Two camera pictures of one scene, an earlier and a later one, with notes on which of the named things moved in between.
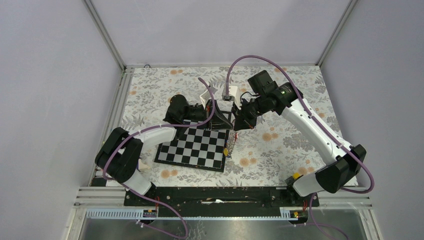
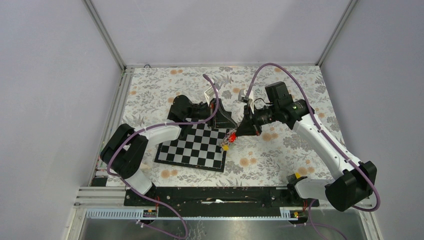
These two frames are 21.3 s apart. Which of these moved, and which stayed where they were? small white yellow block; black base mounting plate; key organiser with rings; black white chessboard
Moved: key organiser with rings
Stayed: black base mounting plate; small white yellow block; black white chessboard
